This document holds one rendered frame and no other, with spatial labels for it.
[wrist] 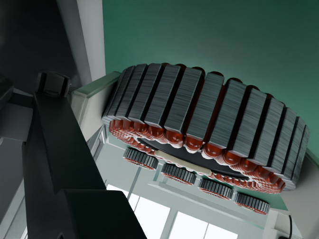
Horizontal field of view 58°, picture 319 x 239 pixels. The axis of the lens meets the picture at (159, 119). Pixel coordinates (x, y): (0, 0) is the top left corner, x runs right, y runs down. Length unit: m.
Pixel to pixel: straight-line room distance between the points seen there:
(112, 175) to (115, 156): 0.44
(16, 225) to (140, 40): 0.26
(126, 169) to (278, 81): 6.51
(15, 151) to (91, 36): 0.33
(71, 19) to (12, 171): 0.37
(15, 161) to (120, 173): 6.16
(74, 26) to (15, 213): 0.23
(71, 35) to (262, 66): 0.15
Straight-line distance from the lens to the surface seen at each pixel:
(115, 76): 0.17
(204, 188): 0.92
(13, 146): 0.56
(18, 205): 0.38
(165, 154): 0.20
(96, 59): 0.32
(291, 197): 0.17
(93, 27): 0.25
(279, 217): 1.13
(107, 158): 6.70
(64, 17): 0.22
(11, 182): 0.56
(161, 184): 3.23
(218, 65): 0.22
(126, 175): 6.69
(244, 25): 0.18
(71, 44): 0.25
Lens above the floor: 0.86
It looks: 14 degrees down
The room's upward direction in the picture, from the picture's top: 159 degrees counter-clockwise
